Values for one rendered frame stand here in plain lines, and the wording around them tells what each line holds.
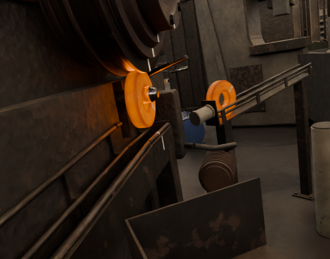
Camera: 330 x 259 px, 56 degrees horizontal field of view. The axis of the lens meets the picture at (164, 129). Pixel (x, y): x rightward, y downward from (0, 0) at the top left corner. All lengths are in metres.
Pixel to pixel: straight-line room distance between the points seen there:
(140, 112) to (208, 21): 2.83
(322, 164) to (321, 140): 0.11
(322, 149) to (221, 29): 2.30
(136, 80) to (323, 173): 1.00
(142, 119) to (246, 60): 2.74
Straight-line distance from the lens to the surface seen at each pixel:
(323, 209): 1.60
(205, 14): 3.57
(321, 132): 1.46
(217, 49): 3.52
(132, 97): 0.77
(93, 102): 0.74
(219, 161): 1.11
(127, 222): 0.40
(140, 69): 0.77
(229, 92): 1.33
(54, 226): 0.55
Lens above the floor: 0.91
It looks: 13 degrees down
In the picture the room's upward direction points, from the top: 10 degrees counter-clockwise
